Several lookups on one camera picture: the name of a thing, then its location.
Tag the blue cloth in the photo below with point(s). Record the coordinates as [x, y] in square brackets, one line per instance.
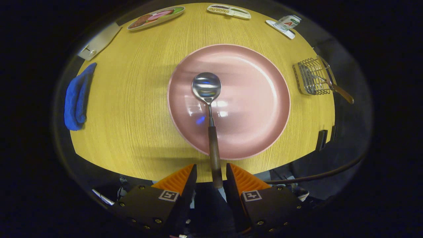
[77, 99]

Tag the white square coaster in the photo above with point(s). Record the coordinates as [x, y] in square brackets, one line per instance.
[286, 33]

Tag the pile of green beans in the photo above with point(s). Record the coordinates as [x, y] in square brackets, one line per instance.
[238, 10]

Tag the white drink bottle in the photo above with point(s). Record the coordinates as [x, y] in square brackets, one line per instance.
[287, 23]

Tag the long brown meat piece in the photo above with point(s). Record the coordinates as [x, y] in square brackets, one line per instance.
[140, 21]

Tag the white divided dish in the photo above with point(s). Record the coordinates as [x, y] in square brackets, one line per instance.
[231, 14]

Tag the black table clamp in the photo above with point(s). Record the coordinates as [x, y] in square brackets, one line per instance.
[334, 132]
[321, 140]

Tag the pink round plate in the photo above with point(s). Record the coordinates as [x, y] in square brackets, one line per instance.
[251, 99]

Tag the pile of dark beans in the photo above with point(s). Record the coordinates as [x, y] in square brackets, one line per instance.
[219, 6]

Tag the green lettuce leaf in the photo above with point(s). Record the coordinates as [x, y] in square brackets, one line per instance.
[177, 10]

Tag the pink ham slice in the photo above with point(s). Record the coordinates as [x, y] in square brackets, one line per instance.
[160, 15]

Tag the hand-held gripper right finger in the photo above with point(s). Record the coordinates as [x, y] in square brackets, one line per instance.
[233, 191]

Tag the white toaster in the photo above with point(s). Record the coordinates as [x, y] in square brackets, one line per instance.
[99, 41]

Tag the pale crumpled bag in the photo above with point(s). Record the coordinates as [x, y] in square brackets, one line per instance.
[301, 194]

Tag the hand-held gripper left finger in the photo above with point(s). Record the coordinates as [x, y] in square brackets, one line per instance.
[190, 188]

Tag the oval white food plate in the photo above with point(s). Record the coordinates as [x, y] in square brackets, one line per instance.
[165, 21]

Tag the pile of yellow beans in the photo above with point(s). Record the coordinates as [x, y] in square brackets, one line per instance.
[218, 10]

